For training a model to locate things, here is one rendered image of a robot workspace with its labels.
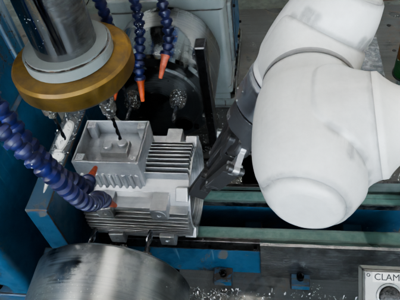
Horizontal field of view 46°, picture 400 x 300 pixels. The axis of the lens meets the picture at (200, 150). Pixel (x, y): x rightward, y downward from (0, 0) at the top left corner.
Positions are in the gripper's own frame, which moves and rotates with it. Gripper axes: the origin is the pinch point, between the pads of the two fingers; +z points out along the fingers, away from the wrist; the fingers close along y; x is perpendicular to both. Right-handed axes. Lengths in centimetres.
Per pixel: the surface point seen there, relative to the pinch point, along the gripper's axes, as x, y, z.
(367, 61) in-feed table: 40, -55, -2
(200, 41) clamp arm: -8.2, -19.7, -12.2
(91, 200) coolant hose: -17.6, 14.0, -7.1
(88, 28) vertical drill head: -25.5, -5.5, -17.6
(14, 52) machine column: -38.4, -19.0, 5.5
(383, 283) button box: 25.2, 15.1, -11.3
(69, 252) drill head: -17.8, 16.8, 3.5
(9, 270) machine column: -26.0, 11.8, 28.9
